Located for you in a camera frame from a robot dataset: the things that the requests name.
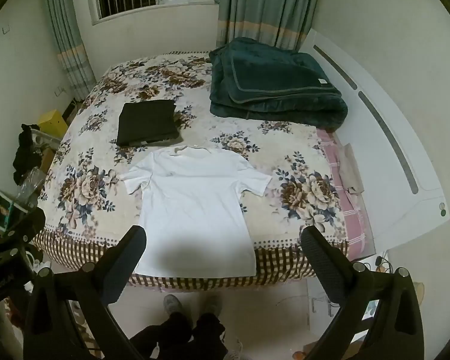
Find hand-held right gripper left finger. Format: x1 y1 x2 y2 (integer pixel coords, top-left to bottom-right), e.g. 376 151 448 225
22 225 151 360

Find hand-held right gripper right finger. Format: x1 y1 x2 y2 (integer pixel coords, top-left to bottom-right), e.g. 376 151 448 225
300 227 425 360

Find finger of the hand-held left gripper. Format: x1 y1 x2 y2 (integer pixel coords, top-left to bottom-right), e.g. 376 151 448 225
0 207 46 250

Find white t-shirt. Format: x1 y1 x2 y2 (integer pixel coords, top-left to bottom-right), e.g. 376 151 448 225
119 145 274 277

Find folded black clothes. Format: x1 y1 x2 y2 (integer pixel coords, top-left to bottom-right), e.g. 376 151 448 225
116 99 181 147

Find clear plastic bag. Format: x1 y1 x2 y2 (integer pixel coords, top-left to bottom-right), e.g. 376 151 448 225
17 167 47 209

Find pink plaid sheet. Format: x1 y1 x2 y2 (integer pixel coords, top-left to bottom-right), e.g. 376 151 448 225
317 127 377 261

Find person's grey shoe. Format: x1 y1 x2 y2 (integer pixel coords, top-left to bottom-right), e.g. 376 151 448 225
163 294 185 316

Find black cloth heap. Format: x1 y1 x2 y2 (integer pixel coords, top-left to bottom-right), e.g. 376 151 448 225
12 123 42 186

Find person's black trousers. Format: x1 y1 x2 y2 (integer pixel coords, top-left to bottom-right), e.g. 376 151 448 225
129 309 226 360

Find beige cloth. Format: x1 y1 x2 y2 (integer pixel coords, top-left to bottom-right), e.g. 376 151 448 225
337 142 365 196

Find yellow box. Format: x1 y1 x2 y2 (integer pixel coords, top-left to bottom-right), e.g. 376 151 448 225
37 109 69 139

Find white headboard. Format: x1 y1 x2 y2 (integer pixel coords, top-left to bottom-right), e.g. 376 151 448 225
304 28 450 259

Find floral bed sheet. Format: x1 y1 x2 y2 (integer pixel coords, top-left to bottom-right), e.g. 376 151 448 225
34 50 349 290

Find folded teal blanket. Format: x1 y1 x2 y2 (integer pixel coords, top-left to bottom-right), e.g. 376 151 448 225
209 37 349 128

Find teal curtain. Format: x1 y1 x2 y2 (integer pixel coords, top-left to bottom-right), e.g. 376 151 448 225
217 0 325 51
45 0 97 100

